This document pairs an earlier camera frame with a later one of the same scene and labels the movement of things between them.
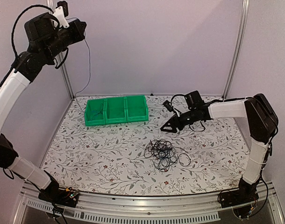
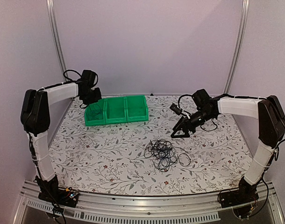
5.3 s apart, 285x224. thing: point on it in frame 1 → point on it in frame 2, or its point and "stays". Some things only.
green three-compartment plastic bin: [116, 110] stays
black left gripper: [79, 32] → [98, 97]
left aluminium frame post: [58, 41] stays
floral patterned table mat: [137, 158] stays
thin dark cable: [89, 67] → [94, 109]
